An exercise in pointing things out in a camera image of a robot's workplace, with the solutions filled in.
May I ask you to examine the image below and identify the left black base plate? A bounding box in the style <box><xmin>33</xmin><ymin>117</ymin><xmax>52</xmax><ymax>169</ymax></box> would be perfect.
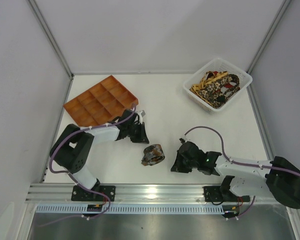
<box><xmin>71</xmin><ymin>185</ymin><xmax>116</xmax><ymax>202</ymax></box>

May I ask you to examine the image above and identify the right aluminium frame post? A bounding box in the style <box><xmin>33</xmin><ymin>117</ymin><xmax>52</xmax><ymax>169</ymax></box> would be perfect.
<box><xmin>246</xmin><ymin>0</ymin><xmax>293</xmax><ymax>74</ymax></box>

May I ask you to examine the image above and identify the aluminium frame post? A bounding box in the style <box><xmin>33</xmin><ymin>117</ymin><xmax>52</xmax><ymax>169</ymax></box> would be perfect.
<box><xmin>246</xmin><ymin>0</ymin><xmax>293</xmax><ymax>74</ymax></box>
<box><xmin>26</xmin><ymin>0</ymin><xmax>74</xmax><ymax>80</ymax></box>

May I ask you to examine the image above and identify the brown grey floral tie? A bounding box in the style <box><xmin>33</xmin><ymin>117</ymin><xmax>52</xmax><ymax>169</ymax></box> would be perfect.
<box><xmin>141</xmin><ymin>144</ymin><xmax>166</xmax><ymax>166</ymax></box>

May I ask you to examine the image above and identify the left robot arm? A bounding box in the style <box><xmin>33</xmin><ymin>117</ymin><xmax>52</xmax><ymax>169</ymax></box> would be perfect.
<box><xmin>48</xmin><ymin>109</ymin><xmax>149</xmax><ymax>193</ymax></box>

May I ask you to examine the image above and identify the white plastic basket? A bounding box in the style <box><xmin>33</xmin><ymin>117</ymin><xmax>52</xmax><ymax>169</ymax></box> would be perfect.
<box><xmin>183</xmin><ymin>58</ymin><xmax>253</xmax><ymax>113</ymax></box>

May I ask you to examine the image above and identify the orange compartment tray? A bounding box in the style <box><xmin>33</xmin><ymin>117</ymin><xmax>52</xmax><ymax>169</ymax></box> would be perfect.
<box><xmin>63</xmin><ymin>75</ymin><xmax>139</xmax><ymax>127</ymax></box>

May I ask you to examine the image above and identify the yellow patterned tie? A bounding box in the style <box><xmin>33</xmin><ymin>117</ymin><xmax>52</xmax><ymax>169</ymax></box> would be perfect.
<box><xmin>190</xmin><ymin>71</ymin><xmax>229</xmax><ymax>93</ymax></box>

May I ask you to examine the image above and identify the aluminium mounting rail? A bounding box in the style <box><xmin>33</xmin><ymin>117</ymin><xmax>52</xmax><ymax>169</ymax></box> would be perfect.
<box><xmin>25</xmin><ymin>182</ymin><xmax>299</xmax><ymax>206</ymax></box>

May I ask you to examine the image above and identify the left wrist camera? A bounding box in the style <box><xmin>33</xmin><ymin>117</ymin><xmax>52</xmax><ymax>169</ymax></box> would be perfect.
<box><xmin>136</xmin><ymin>110</ymin><xmax>146</xmax><ymax>124</ymax></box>

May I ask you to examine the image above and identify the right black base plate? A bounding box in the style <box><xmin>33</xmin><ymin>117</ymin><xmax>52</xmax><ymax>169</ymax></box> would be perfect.
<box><xmin>203</xmin><ymin>185</ymin><xmax>251</xmax><ymax>205</ymax></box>

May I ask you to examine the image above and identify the red tie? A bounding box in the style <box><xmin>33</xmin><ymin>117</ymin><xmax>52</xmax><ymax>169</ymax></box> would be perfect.
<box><xmin>204</xmin><ymin>73</ymin><xmax>240</xmax><ymax>100</ymax></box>

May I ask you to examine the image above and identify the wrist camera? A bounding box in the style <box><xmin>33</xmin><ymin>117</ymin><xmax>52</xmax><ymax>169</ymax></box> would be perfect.
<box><xmin>136</xmin><ymin>110</ymin><xmax>146</xmax><ymax>124</ymax></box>
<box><xmin>179</xmin><ymin>135</ymin><xmax>189</xmax><ymax>144</ymax></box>

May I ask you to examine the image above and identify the left aluminium frame post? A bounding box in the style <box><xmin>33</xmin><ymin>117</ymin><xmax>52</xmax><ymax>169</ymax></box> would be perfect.
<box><xmin>26</xmin><ymin>0</ymin><xmax>74</xmax><ymax>80</ymax></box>

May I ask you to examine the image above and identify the dark floral tie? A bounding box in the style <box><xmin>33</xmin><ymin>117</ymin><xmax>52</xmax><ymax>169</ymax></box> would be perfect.
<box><xmin>195</xmin><ymin>73</ymin><xmax>240</xmax><ymax>109</ymax></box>

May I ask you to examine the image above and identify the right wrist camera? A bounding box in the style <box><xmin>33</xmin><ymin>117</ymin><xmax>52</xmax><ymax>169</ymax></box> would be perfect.
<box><xmin>179</xmin><ymin>135</ymin><xmax>189</xmax><ymax>144</ymax></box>

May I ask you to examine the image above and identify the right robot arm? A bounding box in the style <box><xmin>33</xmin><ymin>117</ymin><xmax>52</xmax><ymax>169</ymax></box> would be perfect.
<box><xmin>170</xmin><ymin>141</ymin><xmax>300</xmax><ymax>209</ymax></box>

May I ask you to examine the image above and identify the white slotted cable duct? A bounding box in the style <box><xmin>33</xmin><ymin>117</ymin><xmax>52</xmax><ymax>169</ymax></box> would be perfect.
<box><xmin>35</xmin><ymin>203</ymin><xmax>225</xmax><ymax>215</ymax></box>

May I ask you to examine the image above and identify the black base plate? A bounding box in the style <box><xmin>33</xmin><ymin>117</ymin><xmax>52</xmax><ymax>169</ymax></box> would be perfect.
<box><xmin>71</xmin><ymin>185</ymin><xmax>116</xmax><ymax>202</ymax></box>
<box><xmin>203</xmin><ymin>185</ymin><xmax>251</xmax><ymax>205</ymax></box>

